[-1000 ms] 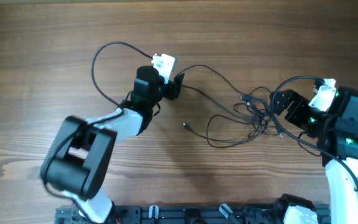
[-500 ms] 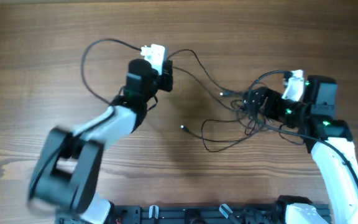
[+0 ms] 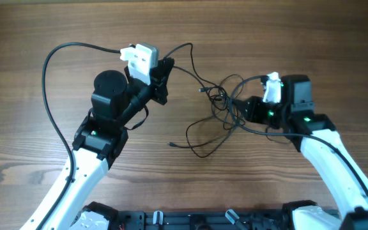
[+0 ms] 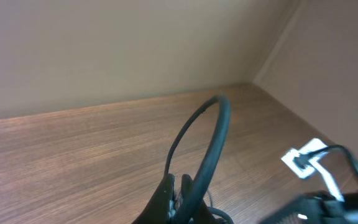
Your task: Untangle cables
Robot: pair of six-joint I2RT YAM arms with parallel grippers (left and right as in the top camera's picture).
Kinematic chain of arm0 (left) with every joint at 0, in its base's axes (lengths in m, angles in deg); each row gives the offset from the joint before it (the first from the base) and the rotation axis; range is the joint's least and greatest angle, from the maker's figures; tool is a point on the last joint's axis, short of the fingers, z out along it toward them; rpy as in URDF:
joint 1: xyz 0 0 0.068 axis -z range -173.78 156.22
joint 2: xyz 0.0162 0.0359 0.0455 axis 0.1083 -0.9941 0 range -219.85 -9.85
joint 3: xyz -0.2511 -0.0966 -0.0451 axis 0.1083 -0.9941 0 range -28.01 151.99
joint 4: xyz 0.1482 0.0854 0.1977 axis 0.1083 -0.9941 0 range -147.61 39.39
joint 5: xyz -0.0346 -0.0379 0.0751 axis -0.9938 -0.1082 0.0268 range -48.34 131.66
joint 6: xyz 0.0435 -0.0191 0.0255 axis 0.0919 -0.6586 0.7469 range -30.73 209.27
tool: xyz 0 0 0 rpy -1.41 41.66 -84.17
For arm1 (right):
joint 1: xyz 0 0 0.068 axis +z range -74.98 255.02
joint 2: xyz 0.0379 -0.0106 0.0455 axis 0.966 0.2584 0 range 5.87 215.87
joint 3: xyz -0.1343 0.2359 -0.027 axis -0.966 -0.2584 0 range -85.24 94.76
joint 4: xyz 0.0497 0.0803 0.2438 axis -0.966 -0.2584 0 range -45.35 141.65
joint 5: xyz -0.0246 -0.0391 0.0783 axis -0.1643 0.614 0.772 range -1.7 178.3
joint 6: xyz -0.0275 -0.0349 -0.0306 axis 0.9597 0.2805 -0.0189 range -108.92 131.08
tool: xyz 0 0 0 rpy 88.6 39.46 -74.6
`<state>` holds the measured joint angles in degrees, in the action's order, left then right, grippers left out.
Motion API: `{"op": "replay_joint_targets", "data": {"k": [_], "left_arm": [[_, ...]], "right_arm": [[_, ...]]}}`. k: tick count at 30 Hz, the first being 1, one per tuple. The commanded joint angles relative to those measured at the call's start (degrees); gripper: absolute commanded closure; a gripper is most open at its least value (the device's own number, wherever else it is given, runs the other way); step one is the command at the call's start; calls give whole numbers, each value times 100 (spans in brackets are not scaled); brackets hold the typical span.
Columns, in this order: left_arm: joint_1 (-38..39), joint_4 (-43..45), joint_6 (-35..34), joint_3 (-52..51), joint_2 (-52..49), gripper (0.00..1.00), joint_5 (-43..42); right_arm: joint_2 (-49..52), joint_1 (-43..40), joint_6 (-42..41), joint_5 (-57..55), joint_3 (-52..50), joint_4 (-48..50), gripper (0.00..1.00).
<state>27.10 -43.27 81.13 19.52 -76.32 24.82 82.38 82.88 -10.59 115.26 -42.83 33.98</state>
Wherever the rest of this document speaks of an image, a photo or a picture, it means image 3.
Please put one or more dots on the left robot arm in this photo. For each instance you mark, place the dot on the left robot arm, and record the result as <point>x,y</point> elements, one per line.
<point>99,140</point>

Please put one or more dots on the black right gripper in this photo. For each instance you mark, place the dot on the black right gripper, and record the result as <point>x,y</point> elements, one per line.
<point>252,113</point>

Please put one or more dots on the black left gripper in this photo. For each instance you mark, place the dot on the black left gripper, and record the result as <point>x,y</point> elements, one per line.
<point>158,80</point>

